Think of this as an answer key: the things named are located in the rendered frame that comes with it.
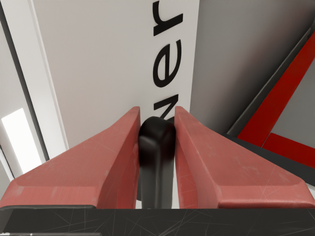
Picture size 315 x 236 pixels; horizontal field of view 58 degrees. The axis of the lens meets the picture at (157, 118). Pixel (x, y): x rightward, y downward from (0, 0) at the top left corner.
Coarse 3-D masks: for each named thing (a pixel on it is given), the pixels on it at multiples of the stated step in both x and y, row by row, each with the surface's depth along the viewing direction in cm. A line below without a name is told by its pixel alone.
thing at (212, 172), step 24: (192, 120) 10; (192, 144) 8; (216, 144) 8; (192, 168) 8; (216, 168) 6; (240, 168) 6; (264, 168) 6; (192, 192) 11; (216, 192) 5; (240, 192) 5; (264, 192) 5; (288, 192) 5
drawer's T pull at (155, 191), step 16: (144, 128) 11; (160, 128) 11; (144, 144) 11; (160, 144) 11; (144, 160) 12; (160, 160) 11; (144, 176) 12; (160, 176) 12; (144, 192) 13; (160, 192) 13; (144, 208) 14; (160, 208) 13
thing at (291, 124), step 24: (312, 48) 54; (288, 72) 46; (312, 72) 47; (288, 96) 40; (312, 96) 41; (264, 120) 36; (288, 120) 36; (312, 120) 36; (240, 144) 31; (264, 144) 32; (288, 144) 32; (312, 144) 32; (288, 168) 28; (312, 168) 28; (312, 192) 26
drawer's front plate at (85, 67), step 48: (0, 0) 9; (48, 0) 9; (96, 0) 10; (144, 0) 13; (192, 0) 16; (48, 48) 9; (96, 48) 11; (144, 48) 14; (192, 48) 18; (48, 96) 11; (96, 96) 12; (144, 96) 16; (48, 144) 13
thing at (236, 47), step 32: (224, 0) 24; (256, 0) 31; (288, 0) 44; (224, 32) 27; (256, 32) 36; (288, 32) 54; (224, 64) 30; (256, 64) 42; (288, 64) 68; (192, 96) 26; (224, 96) 34; (256, 96) 51; (224, 128) 39
